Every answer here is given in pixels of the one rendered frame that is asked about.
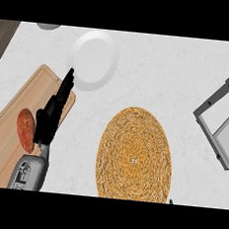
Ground grey metal tiered shelf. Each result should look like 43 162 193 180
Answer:
187 58 229 178

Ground pale wooden cutting board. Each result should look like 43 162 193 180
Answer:
0 59 79 195

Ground round woven yellow placemat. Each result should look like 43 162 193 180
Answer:
92 103 180 205

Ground white round plate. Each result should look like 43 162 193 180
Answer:
63 27 122 95

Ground orange sweet potato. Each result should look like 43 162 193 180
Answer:
13 107 38 155

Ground grey round object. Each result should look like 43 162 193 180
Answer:
36 23 61 32

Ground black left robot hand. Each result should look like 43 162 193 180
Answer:
33 64 77 149

